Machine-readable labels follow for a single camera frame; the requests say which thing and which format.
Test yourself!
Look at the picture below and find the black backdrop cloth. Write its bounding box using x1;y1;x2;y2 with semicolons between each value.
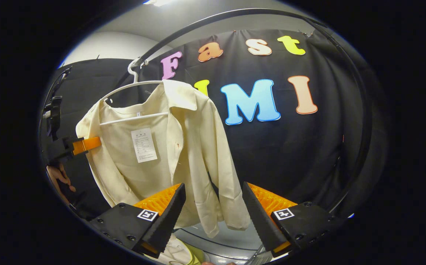
40;29;388;221

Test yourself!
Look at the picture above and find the grey slatted metal panel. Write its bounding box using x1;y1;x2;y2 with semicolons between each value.
248;245;273;265

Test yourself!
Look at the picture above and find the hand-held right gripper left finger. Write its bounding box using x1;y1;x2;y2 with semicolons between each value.
87;183;187;259

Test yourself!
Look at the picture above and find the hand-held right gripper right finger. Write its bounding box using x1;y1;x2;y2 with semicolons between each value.
242;181;347;259

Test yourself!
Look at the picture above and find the cream button shirt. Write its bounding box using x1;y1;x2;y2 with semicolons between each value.
75;79;251;239

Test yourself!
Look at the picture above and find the white hanger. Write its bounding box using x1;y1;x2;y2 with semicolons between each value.
99;59;170;126

